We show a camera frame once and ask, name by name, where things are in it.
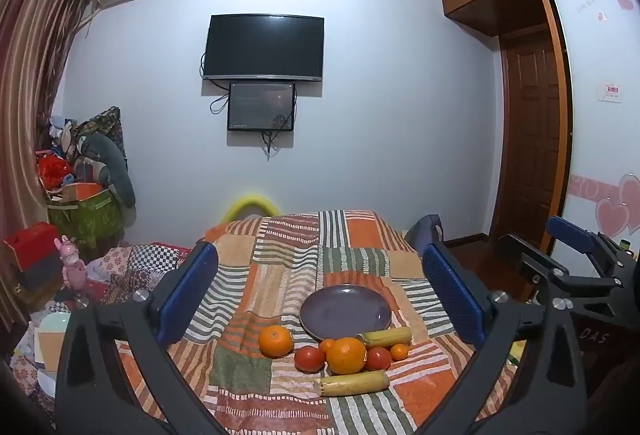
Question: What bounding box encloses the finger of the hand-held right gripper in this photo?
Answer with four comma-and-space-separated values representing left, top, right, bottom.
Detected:
497, 235, 623, 302
546, 216, 626, 276

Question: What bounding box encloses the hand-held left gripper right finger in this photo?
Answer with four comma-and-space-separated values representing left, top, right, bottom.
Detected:
415, 242, 588, 435

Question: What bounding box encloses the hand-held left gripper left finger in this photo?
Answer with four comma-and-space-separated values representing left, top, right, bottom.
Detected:
55, 241, 236, 435

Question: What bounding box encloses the red tomato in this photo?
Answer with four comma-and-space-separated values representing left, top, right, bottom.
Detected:
364, 346, 393, 372
294, 346, 327, 373

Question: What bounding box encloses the orange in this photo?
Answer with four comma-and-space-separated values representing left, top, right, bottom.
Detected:
326, 337, 368, 376
258, 325, 294, 359

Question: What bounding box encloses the purple plate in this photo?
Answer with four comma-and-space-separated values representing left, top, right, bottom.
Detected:
299, 284, 393, 343

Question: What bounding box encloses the yellow-green banana piece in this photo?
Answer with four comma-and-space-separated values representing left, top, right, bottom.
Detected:
315, 370, 391, 398

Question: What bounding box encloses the blue chair back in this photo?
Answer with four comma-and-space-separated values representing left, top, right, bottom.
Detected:
402, 214, 446, 256

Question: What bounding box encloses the floral bedsheet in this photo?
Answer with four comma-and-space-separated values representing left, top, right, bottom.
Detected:
10, 242, 193, 416

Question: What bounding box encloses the white wardrobe sliding door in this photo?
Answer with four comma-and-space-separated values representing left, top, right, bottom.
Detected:
545, 0, 640, 261

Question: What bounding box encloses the striped patchwork blanket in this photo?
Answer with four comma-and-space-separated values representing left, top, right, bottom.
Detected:
115, 210, 521, 435

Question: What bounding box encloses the brown wooden door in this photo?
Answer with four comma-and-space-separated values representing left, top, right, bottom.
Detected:
500, 35, 563, 246

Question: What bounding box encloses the pink toy rabbit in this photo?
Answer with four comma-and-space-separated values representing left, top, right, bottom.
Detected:
54, 235, 88, 288

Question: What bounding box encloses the white round container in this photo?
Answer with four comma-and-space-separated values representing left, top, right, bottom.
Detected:
34, 310, 71, 396

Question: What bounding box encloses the grey plush toy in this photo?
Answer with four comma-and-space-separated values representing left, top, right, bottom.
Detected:
75, 132, 137, 208

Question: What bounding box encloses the red box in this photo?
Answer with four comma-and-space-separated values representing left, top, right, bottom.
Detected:
2, 222, 63, 291

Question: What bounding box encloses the red plastic bag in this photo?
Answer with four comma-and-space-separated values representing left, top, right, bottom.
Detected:
36, 151, 73, 190

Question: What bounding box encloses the patterned dark cloth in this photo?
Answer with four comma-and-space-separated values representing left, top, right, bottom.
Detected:
75, 106, 127, 166

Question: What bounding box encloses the small black monitor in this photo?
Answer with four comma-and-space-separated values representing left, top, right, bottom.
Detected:
227, 82, 296, 132

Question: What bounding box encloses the striped brown curtain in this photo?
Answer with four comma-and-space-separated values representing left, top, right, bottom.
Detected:
0, 0, 101, 326

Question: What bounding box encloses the black monitor cable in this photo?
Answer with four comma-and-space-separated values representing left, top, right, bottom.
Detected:
261, 130, 281, 162

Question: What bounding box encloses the wall-mounted black television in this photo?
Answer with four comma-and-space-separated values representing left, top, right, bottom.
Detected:
205, 14, 325, 83

